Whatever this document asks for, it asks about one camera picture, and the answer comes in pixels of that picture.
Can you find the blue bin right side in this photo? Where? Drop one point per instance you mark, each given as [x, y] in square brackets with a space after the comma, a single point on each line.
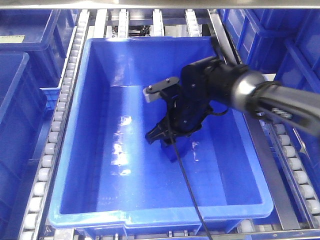
[284, 42]

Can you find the roller track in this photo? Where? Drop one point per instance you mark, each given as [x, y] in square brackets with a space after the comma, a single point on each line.
[290, 157]
[34, 215]

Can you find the blue plastic block part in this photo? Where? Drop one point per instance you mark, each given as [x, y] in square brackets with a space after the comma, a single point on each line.
[182, 146]

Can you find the left roller track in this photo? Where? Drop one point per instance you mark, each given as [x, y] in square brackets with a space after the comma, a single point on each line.
[34, 215]

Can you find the right roller shelf frame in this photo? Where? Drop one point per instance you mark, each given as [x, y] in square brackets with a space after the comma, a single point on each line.
[177, 21]

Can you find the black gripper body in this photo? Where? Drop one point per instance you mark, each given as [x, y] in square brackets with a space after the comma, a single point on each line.
[203, 81]

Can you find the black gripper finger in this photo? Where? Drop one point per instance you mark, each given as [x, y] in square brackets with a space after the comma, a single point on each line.
[170, 139]
[157, 133]

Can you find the right roller track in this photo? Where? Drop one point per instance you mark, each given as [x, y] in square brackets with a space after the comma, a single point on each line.
[290, 157]

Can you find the blue bin far left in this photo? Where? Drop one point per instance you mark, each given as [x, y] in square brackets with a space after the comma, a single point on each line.
[33, 49]

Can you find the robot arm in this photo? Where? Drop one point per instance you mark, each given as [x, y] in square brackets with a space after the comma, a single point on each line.
[269, 100]

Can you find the large blue target bin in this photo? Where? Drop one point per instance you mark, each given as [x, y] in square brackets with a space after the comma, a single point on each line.
[111, 181]

